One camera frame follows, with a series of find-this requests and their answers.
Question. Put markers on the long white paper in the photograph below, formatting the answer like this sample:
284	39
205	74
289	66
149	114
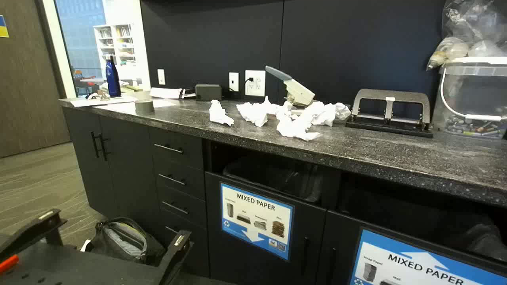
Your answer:
219	112

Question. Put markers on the black bin liner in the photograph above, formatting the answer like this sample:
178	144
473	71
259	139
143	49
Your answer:
286	175
449	221

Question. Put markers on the wide crumpled white paper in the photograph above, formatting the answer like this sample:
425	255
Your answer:
254	112

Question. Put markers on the black power adapter box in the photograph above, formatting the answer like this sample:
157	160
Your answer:
208	90

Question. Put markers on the blue mixed paper sign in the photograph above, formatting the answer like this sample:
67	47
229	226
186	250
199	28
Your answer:
256	220
417	263

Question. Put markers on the white power strip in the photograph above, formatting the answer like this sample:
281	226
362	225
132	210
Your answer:
167	92

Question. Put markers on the dark grey counter cabinet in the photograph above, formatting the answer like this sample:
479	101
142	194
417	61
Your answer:
127	175

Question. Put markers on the grey three-hole punch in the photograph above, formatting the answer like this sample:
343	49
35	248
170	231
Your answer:
390	114

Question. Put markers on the blue metal water bottle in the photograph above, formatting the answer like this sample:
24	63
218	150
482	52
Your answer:
113	79

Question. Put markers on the black backpack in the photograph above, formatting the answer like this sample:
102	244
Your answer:
124	239

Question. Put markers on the white shelf unit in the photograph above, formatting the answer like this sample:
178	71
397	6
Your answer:
116	52

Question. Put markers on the flat white paper sheet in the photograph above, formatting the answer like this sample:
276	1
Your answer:
92	101

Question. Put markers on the clear plastic container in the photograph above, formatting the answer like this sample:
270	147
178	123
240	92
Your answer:
473	99

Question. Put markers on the clear plastic bag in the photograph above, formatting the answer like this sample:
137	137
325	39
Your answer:
473	28

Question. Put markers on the narrow white wall plate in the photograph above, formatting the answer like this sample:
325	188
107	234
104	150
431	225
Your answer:
161	76
233	80

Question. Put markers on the yellow blue wall sticker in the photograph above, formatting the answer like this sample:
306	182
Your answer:
4	25

